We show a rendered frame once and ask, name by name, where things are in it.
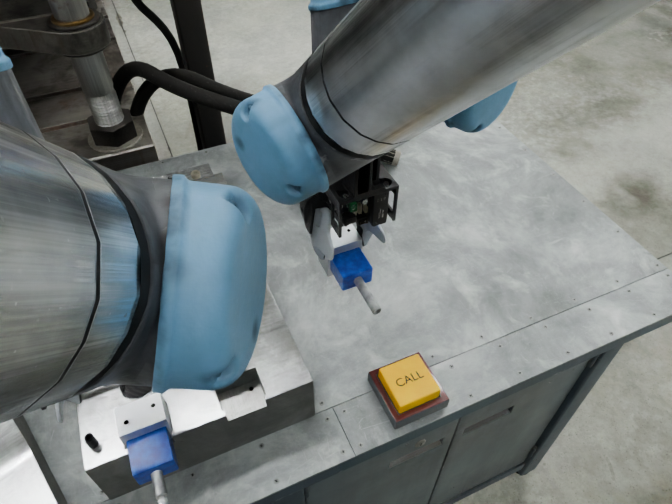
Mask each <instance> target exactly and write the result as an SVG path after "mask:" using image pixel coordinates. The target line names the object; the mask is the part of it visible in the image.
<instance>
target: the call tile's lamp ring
mask: <svg viewBox="0 0 672 504"><path fill-rule="evenodd" d="M415 354H418V355H419V356H420V358H421V359H422V361H423V363H424V364H425V366H426V367H427V369H428V370H429V372H430V373H431V375H432V377H433V378H434V380H435V381H436V383H437V384H438V386H439V388H440V394H441V396H442V397H440V398H438V399H435V400H433V401H431V402H428V403H426V404H424V405H421V406H419V407H417V408H415V409H412V410H410V411H408V412H405V413H403V414H401V415H398V414H397V412H396V410H395V408H394V407H393V405H392V403H391V401H390V399H389V398H388V396H387V394H386V392H385V391H384V389H383V387H382V385H381V383H380V382H379V380H378V378H377V376H376V374H378V373H379V369H381V368H383V367H386V366H388V365H391V364H393V363H396V362H398V361H401V360H403V359H405V358H408V357H410V356H413V355H415ZM415 354H413V355H410V356H408V357H405V358H403V359H400V360H398V361H395V362H393V363H390V364H388V365H385V366H383V367H380V368H378V369H375V370H373V371H370V372H369V374H370V376H371V378H372V380H373V381H374V383H375V385H376V387H377V389H378V390H379V392H380V394H381V396H382V398H383V399H384V401H385V403H386V405H387V407H388V409H389V410H390V412H391V414H392V416H393V418H394V419H395V421H396V422H399V421H401V420H403V419H406V418H408V417H410V416H412V415H415V414H417V413H419V412H422V411H424V410H426V409H428V408H431V407H433V406H435V405H438V404H440V403H442V402H444V401H447V400H449V398H448V396H447V395H446V393H445V392H444V390H443V389H442V387H441V385H440V384H439V382H438V381H437V379H436V378H435V376H434V375H433V373H432V371H431V370H430V368H429V367H428V365H427V364H426V362H425V361H424V359H423V357H422V356H421V354H420V353H419V352H418V353H415Z"/></svg>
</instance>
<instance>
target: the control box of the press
mask: <svg viewBox="0 0 672 504"><path fill-rule="evenodd" d="M131 1H132V2H133V4H134V5H135V6H136V7H137V9H138V10H139V11H140V12H142V13H143V14H144V15H145V16H146V17H147V18H148V19H149V20H150V21H151V22H153V23H154V25H155V26H156V27H157V28H158V29H159V30H160V31H161V32H162V34H163V35H164V37H165V38H166V39H167V41H168V43H169V45H170V47H171V49H172V51H173V53H174V55H175V58H176V61H177V64H178V67H179V68H180V69H186V70H190V71H194V72H196V73H198V74H201V75H203V76H205V77H207V78H210V79H212V80H214V81H215V76H214V71H213V65H212V60H211V54H210V49H209V43H208V38H207V32H206V27H205V21H204V15H203V10H202V4H201V0H170V3H171V8H172V12H173V17H174V21H175V26H176V30H177V35H178V39H179V44H180V48H181V50H180V48H179V46H178V43H177V41H176V39H175V37H174V36H173V34H172V33H171V31H170V30H169V28H168V27H167V26H166V24H165V23H164V22H163V21H162V20H161V19H160V18H159V17H158V16H157V15H156V14H155V13H154V12H153V11H152V10H151V9H149V8H148V7H147V6H146V5H145V4H144V3H143V2H142V0H131ZM187 101H188V106H189V110H190V115H191V119H192V124H193V129H194V133H195V138H196V143H197V148H198V151H199V150H203V149H207V148H211V147H215V146H219V145H223V144H227V143H226V137H225V132H224V126H223V121H222V115H221V111H218V110H215V109H212V108H209V107H206V106H203V105H200V104H197V103H195V102H192V101H189V100H187Z"/></svg>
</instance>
